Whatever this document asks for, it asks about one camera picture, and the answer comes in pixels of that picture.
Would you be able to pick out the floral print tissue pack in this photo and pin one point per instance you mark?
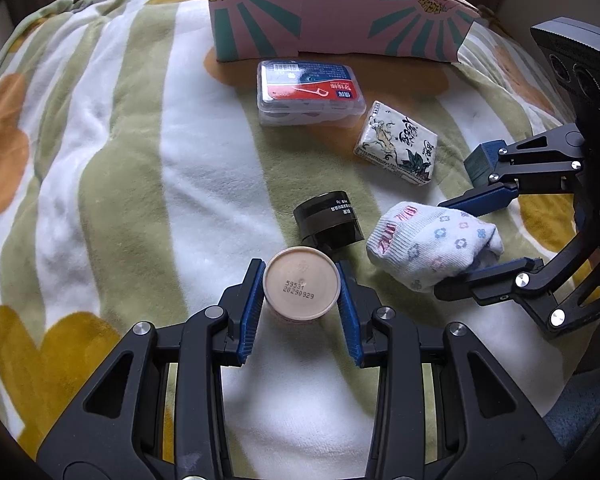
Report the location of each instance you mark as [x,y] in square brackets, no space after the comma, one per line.
[398,144]

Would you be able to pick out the pink cardboard box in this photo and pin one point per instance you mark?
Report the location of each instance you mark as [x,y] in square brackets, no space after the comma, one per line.
[431,29]

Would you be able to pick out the floral striped blanket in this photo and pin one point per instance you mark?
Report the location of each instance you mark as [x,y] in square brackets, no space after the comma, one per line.
[136,183]

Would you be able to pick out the black cylindrical jar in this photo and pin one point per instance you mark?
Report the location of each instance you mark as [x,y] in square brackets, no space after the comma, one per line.
[328,222]

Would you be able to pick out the white patterned sock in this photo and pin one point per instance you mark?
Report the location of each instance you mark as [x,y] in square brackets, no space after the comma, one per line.
[421,245]

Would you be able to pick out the floss pick plastic case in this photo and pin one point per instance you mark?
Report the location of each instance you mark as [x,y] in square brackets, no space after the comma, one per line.
[299,93]

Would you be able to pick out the beige round lid container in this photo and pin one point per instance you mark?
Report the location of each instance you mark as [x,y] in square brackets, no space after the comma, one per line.
[301,284]

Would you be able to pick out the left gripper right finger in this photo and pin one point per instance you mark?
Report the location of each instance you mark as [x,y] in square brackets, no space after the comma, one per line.
[445,407]

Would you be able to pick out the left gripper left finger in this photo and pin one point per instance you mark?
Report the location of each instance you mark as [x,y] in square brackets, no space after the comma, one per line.
[153,409]

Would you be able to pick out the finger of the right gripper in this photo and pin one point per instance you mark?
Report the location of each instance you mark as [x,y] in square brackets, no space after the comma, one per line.
[485,279]
[484,200]

